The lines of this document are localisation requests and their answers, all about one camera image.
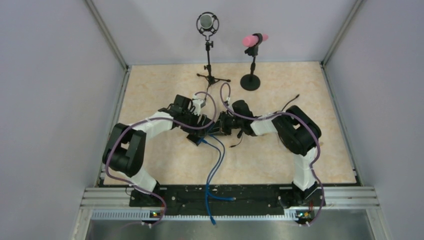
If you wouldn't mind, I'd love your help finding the black round-base microphone stand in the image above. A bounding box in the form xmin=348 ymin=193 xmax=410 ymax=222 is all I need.
xmin=240 ymin=46 xmax=261 ymax=91

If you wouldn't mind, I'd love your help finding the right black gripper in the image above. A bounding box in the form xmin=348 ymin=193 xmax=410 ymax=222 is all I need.
xmin=207 ymin=111 xmax=244 ymax=137

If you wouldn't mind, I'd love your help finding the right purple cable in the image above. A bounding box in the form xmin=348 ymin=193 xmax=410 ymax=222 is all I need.
xmin=219 ymin=82 xmax=326 ymax=226

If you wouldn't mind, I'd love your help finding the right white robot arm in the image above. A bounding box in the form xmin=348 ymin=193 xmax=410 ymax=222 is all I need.
xmin=208 ymin=100 xmax=322 ymax=206

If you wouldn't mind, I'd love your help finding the grey studio microphone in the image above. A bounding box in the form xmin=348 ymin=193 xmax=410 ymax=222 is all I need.
xmin=196 ymin=11 xmax=220 ymax=38

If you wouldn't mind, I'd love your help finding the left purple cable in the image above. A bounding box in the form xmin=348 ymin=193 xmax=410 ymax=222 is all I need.
xmin=104 ymin=91 xmax=218 ymax=228

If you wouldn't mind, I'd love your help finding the blue ethernet cable short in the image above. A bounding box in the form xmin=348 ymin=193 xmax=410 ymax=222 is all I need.
xmin=209 ymin=135 xmax=237 ymax=201

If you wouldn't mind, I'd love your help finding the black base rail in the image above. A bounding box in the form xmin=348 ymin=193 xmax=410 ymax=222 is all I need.
xmin=129 ymin=184 xmax=326 ymax=217

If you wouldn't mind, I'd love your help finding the pink foam microphone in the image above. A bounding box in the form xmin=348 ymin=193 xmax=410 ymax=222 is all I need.
xmin=242 ymin=34 xmax=269 ymax=47

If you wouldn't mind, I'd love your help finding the blue ethernet cable long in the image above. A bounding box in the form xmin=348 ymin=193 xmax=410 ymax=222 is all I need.
xmin=201 ymin=139 xmax=222 ymax=226

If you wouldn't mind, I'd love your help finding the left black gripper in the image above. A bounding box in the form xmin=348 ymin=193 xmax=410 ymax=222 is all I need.
xmin=180 ymin=109 xmax=206 ymax=137

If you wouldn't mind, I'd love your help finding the black network switch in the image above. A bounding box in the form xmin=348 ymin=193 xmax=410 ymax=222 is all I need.
xmin=186 ymin=134 xmax=204 ymax=146

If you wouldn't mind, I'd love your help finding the black power adapter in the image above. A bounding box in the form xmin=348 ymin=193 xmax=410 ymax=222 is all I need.
xmin=230 ymin=129 xmax=244 ymax=148

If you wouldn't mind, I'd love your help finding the purple cable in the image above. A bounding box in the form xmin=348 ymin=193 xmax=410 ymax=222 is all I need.
xmin=104 ymin=91 xmax=218 ymax=228
xmin=219 ymin=82 xmax=326 ymax=226

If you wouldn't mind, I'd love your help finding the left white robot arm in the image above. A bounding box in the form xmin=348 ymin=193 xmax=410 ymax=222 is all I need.
xmin=102 ymin=93 xmax=217 ymax=207

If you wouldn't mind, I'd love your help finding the black tripod microphone stand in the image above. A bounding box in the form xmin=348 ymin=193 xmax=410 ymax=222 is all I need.
xmin=196 ymin=35 xmax=231 ymax=92

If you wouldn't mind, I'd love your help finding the white slotted cable duct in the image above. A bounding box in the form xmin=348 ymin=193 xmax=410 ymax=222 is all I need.
xmin=91 ymin=209 xmax=307 ymax=221

